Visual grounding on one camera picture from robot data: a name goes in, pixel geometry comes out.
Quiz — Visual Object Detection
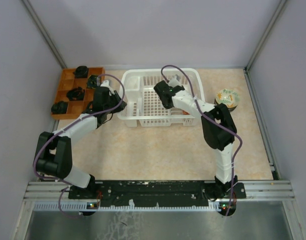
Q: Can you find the black orange rolled item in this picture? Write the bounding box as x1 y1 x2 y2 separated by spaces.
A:
66 86 85 101

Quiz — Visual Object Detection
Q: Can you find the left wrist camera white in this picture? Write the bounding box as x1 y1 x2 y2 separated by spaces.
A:
97 79 114 92

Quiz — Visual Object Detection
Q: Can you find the dark green rolled item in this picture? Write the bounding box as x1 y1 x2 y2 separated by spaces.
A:
51 101 68 115

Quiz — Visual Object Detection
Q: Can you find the white cable duct strip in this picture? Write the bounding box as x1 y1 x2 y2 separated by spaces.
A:
34 199 234 213

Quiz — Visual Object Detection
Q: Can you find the green black rolled item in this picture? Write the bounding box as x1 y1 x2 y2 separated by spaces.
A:
86 74 101 89

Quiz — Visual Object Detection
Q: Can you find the wooden compartment tray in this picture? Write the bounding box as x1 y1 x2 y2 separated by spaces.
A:
51 67 105 120

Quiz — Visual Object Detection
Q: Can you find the blue white patterned bowl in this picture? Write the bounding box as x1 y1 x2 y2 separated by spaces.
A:
226 103 239 112

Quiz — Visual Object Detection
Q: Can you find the green orange floral bowl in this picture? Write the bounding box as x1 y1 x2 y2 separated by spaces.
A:
215 88 240 105

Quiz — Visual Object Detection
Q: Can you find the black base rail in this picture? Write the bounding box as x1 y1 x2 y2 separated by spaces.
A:
67 179 246 208

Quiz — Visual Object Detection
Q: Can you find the red white patterned bowl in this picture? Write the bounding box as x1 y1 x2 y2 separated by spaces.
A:
182 110 190 116

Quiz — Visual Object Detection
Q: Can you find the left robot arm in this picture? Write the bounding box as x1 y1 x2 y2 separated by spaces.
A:
33 86 127 199

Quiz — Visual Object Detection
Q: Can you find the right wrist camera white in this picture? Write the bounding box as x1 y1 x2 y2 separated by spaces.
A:
168 74 181 88

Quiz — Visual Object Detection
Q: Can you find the white plastic dish rack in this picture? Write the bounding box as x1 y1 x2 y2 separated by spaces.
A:
117 68 198 128

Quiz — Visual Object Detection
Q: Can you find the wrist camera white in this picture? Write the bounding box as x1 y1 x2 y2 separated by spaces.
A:
168 74 181 88
97 79 114 92

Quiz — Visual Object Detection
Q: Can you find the black rolled item top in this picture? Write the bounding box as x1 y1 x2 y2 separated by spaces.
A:
73 65 89 79

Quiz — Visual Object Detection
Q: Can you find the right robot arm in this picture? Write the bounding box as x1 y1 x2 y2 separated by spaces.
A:
153 80 237 198

